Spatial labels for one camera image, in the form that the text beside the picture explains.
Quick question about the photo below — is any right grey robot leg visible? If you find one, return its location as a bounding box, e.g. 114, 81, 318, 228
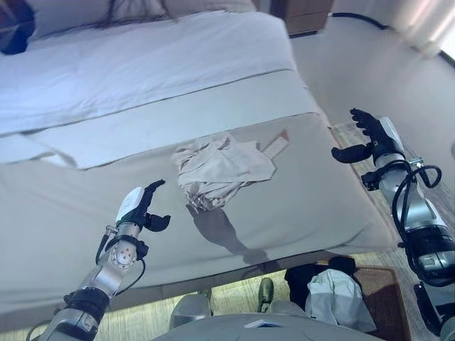
257, 276, 310, 319

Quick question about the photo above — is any left grey robot leg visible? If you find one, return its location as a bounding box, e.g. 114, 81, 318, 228
169, 289, 214, 330

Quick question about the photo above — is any brown woven laundry basket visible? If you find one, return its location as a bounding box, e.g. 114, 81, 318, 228
284, 261, 413, 341

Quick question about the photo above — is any pale beige bed sheet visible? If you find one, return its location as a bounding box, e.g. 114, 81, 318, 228
0, 67, 330, 171

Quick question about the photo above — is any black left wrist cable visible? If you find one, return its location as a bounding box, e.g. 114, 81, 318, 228
95, 230, 147, 296

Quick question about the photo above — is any plain grey bed pillow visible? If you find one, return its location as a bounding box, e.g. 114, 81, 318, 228
165, 0, 262, 21
26, 0, 114, 40

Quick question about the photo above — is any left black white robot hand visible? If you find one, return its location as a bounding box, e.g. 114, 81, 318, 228
115, 179, 172, 234

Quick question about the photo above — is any grey robot leg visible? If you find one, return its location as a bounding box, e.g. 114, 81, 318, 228
169, 289, 214, 330
257, 276, 310, 319

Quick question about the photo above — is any grey robot torso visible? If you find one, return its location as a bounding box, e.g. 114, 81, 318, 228
151, 310, 342, 341

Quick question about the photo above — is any beige upholstered bed frame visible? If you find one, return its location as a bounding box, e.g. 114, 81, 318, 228
105, 248, 335, 315

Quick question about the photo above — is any white duvet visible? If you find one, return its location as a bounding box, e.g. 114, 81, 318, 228
0, 10, 296, 138

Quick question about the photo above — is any large bed with grey cover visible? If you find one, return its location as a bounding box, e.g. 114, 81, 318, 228
0, 112, 398, 317

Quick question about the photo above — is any brown wooden nightstand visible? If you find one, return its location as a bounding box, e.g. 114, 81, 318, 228
273, 0, 333, 38

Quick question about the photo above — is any patterned fringed cushion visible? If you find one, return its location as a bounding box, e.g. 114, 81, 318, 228
83, 0, 175, 31

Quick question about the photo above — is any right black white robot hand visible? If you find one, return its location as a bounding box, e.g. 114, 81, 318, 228
331, 107, 407, 165

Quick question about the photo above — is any pale blue white shirt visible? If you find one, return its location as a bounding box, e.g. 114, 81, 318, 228
305, 268, 376, 333

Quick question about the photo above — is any grey striped area rug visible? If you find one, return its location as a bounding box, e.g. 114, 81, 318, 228
205, 120, 455, 341

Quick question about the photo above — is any beige garment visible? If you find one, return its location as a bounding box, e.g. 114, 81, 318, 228
170, 128, 289, 214

